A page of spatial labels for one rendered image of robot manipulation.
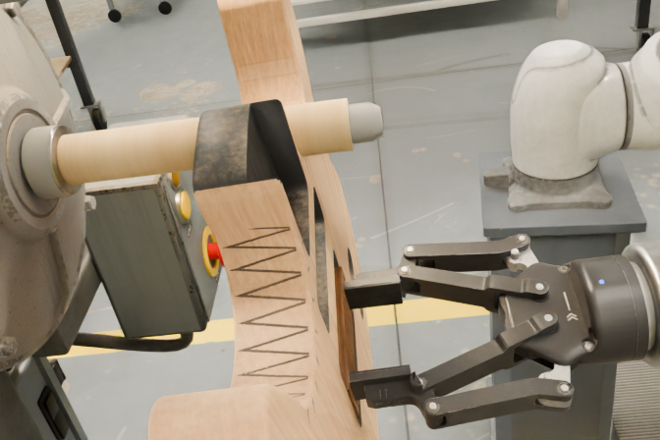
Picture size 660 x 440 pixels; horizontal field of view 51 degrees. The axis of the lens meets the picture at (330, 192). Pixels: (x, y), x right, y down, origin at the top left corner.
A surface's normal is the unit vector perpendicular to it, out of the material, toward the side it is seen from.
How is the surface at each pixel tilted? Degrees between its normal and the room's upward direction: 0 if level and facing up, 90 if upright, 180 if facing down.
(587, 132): 91
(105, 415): 0
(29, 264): 97
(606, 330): 67
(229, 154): 22
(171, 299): 90
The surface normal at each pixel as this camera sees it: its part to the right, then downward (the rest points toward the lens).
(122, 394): -0.14, -0.84
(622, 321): -0.08, 0.07
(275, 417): 0.98, -0.14
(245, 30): -0.02, 0.50
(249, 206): 0.04, 0.74
